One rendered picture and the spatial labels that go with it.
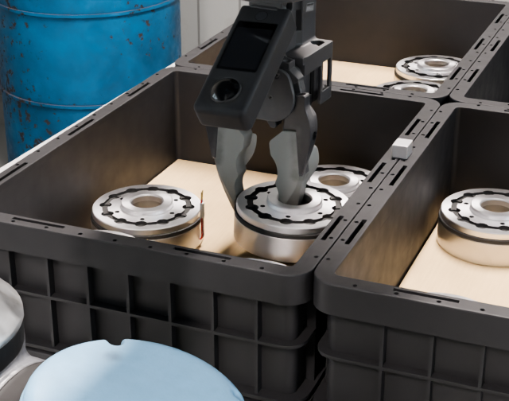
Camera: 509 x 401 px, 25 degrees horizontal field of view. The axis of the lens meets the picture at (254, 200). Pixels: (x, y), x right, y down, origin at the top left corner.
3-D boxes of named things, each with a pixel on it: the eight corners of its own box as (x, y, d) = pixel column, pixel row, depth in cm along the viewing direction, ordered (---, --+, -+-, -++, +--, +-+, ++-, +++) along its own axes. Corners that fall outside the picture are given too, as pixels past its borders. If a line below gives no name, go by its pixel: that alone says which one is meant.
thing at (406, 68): (469, 87, 139) (470, 83, 139) (387, 79, 142) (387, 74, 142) (482, 64, 148) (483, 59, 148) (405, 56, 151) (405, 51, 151)
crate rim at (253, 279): (305, 309, 80) (305, 279, 79) (-56, 238, 91) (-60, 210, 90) (443, 122, 114) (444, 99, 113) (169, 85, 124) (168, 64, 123)
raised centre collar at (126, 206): (161, 221, 104) (161, 215, 104) (111, 214, 105) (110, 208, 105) (181, 200, 108) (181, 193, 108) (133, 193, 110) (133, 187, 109)
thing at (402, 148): (406, 159, 99) (407, 146, 98) (390, 157, 99) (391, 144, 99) (412, 152, 100) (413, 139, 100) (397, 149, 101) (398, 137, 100)
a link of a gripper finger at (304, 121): (324, 170, 99) (310, 71, 96) (317, 177, 97) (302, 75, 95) (275, 170, 101) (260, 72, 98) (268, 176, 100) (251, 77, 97)
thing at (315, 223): (323, 245, 95) (323, 239, 94) (215, 216, 99) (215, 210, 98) (369, 201, 103) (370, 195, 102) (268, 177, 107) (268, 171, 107)
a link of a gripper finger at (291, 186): (337, 204, 104) (324, 106, 101) (310, 229, 100) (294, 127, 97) (307, 203, 106) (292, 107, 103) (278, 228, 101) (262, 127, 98)
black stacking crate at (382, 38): (435, 210, 118) (443, 104, 113) (173, 168, 128) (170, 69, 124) (510, 92, 152) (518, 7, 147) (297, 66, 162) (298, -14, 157)
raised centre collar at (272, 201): (308, 221, 97) (308, 214, 97) (256, 208, 99) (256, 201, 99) (332, 200, 101) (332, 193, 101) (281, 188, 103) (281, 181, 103)
